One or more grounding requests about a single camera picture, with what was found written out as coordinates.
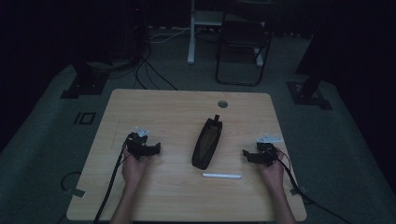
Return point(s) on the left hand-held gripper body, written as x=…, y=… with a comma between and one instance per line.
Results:
x=137, y=143

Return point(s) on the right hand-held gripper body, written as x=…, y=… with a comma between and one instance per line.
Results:
x=267, y=152

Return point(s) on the person's right hand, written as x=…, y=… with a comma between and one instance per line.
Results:
x=273, y=174

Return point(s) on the person's left hand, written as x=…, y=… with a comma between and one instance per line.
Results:
x=133, y=169

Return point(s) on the white pen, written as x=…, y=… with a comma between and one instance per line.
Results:
x=221, y=176

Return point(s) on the black pencil case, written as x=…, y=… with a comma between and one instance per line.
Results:
x=208, y=143

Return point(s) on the grey floor tape piece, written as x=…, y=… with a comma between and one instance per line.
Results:
x=75, y=192
x=298, y=190

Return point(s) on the black folding chair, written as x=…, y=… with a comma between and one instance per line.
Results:
x=243, y=40

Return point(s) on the black stand with base plate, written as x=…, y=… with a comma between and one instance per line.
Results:
x=308, y=91
x=85, y=82

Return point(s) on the white metal desk frame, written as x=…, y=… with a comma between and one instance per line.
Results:
x=192, y=37

